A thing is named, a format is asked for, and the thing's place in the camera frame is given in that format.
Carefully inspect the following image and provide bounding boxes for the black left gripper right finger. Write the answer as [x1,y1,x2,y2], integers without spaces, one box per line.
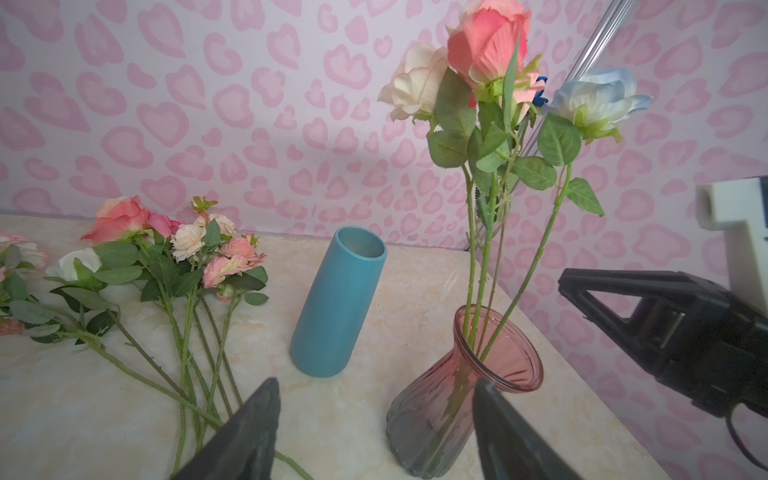
[472,379,579,480]

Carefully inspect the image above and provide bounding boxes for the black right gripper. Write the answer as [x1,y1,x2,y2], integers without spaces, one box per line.
[559,268,767,417]

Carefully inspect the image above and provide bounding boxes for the pink glass vase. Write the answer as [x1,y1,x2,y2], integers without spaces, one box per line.
[386,306,544,479]

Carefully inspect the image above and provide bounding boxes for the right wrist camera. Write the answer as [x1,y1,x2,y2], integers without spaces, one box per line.
[696,176,767,314]

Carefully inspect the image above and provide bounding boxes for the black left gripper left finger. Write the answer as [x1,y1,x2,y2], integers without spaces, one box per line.
[174,377,281,480]

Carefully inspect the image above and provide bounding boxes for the right corner aluminium post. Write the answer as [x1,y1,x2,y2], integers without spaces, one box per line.
[522,1,652,155]

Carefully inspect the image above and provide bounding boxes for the teal ceramic vase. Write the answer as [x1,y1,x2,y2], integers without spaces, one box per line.
[290,226,387,378]

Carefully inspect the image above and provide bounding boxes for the small pink spray roses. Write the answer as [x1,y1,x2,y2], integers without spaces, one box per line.
[0,232,313,480]

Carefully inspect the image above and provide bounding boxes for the cream white rose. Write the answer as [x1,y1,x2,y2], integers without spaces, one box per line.
[378,42,478,340]

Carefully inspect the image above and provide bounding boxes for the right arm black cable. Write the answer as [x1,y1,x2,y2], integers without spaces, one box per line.
[724,403,768,472]

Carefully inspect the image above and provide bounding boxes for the pink cream spray roses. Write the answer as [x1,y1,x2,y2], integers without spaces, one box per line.
[46,196,267,470]

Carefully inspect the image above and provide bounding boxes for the pale blue white rose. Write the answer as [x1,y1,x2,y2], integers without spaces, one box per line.
[477,68,652,360]

